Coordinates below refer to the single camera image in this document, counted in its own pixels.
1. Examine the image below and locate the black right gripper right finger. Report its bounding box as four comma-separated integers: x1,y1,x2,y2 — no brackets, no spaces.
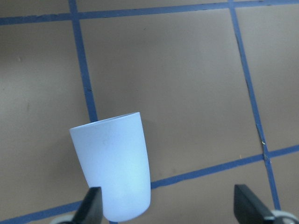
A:
234,184,275,224

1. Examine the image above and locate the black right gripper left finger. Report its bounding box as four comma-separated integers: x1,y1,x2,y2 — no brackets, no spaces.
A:
71,187,102,224

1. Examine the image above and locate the light blue plastic cup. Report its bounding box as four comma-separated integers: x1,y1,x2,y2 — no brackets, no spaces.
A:
69,112,151,222

